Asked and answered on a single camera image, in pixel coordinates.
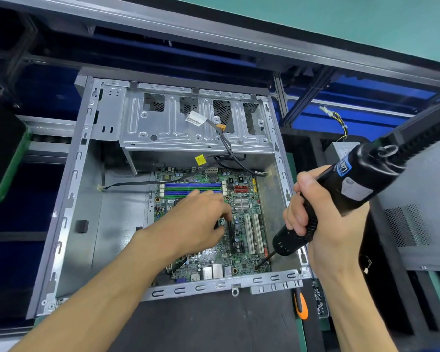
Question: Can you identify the green tray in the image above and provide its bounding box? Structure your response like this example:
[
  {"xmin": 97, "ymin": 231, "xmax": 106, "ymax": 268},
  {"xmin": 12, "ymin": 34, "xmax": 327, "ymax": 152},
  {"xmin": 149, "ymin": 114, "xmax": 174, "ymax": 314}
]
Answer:
[{"xmin": 0, "ymin": 126, "xmax": 33, "ymax": 206}]

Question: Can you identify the grey metal drive cage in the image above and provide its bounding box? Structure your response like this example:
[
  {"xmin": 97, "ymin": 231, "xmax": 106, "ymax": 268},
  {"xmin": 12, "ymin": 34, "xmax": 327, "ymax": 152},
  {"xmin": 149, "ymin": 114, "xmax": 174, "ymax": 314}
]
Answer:
[{"xmin": 119, "ymin": 82, "xmax": 275, "ymax": 155}]

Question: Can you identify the grey aluminium frame rail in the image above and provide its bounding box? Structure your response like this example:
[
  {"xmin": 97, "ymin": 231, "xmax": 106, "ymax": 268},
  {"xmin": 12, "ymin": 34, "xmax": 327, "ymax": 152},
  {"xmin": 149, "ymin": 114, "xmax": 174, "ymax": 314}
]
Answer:
[{"xmin": 0, "ymin": 0, "xmax": 440, "ymax": 107}]

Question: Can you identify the person's left forearm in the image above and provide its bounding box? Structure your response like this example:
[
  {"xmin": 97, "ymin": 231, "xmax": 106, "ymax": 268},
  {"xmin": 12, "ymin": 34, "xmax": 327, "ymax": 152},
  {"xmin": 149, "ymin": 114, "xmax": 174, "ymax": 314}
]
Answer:
[{"xmin": 7, "ymin": 231, "xmax": 169, "ymax": 352}]

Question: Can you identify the grey conveyor rail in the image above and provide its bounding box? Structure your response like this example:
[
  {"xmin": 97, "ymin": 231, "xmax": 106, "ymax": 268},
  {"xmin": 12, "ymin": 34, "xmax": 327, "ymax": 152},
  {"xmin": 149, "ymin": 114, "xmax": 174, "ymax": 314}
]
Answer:
[{"xmin": 16, "ymin": 115, "xmax": 78, "ymax": 165}]

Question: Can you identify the black work mat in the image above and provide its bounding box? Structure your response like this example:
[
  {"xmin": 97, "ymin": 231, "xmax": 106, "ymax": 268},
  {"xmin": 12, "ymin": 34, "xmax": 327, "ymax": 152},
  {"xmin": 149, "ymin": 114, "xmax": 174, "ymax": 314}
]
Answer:
[{"xmin": 104, "ymin": 280, "xmax": 329, "ymax": 352}]

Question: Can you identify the yellow and black wire bundle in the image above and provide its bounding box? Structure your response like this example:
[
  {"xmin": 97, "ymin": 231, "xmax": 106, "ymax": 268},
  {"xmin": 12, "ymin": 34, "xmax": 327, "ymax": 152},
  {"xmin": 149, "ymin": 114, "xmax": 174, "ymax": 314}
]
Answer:
[{"xmin": 319, "ymin": 106, "xmax": 350, "ymax": 143}]

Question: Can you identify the person's right hand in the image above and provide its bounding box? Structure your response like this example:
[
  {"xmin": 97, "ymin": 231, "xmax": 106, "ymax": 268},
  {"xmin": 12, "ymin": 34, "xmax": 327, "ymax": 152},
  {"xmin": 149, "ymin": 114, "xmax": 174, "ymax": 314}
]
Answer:
[{"xmin": 282, "ymin": 166, "xmax": 370, "ymax": 280}]

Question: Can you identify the black cable with white label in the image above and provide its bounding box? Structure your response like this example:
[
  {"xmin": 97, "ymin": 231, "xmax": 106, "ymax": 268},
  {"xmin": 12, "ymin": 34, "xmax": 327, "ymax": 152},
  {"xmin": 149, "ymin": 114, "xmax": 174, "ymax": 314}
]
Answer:
[{"xmin": 185, "ymin": 110, "xmax": 270, "ymax": 177}]

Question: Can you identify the black cable with yellow tag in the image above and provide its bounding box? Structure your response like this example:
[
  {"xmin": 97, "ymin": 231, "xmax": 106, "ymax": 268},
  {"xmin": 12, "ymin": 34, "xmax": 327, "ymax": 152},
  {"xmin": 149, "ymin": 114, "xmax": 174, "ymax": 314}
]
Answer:
[{"xmin": 97, "ymin": 122, "xmax": 235, "ymax": 192}]

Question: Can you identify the orange handled screwdriver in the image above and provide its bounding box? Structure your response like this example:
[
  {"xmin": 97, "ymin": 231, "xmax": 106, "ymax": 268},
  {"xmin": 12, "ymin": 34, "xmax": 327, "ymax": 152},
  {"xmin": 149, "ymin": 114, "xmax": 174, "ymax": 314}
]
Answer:
[{"xmin": 291, "ymin": 287, "xmax": 309, "ymax": 320}]

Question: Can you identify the person's left hand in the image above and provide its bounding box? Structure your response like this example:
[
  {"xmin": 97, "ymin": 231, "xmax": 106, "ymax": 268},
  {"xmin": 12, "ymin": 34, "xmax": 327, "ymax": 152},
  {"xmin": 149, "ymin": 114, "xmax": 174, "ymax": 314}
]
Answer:
[{"xmin": 140, "ymin": 188, "xmax": 234, "ymax": 271}]

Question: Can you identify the grey metal computer case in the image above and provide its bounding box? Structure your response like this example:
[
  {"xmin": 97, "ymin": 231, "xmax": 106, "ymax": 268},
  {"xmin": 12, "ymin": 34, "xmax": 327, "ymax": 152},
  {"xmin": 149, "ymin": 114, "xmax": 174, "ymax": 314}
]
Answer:
[{"xmin": 26, "ymin": 75, "xmax": 315, "ymax": 321}]

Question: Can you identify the green motherboard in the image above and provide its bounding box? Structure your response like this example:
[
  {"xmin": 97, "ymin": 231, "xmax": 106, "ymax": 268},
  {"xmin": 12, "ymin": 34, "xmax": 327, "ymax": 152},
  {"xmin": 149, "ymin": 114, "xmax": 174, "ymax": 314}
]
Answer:
[{"xmin": 153, "ymin": 166, "xmax": 273, "ymax": 281}]

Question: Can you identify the person's right forearm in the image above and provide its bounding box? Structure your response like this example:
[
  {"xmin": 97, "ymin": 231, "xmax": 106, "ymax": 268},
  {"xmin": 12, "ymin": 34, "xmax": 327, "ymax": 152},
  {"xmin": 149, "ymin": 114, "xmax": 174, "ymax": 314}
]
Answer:
[{"xmin": 321, "ymin": 269, "xmax": 409, "ymax": 352}]

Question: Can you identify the black electric screwdriver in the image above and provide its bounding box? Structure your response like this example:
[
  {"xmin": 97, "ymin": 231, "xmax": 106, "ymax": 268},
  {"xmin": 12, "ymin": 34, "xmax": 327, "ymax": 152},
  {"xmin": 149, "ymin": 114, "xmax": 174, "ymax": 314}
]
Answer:
[{"xmin": 256, "ymin": 106, "xmax": 440, "ymax": 271}]

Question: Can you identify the grey power supply unit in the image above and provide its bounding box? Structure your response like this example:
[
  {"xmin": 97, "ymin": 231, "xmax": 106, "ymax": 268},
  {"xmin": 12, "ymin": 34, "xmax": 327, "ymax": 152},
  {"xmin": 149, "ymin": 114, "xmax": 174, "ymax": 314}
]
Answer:
[{"xmin": 323, "ymin": 137, "xmax": 440, "ymax": 272}]

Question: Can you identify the silver heatsink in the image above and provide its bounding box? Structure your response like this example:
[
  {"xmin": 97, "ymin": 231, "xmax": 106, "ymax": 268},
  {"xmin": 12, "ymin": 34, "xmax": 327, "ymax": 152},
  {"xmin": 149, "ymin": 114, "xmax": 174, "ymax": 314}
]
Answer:
[{"xmin": 230, "ymin": 196, "xmax": 252, "ymax": 214}]

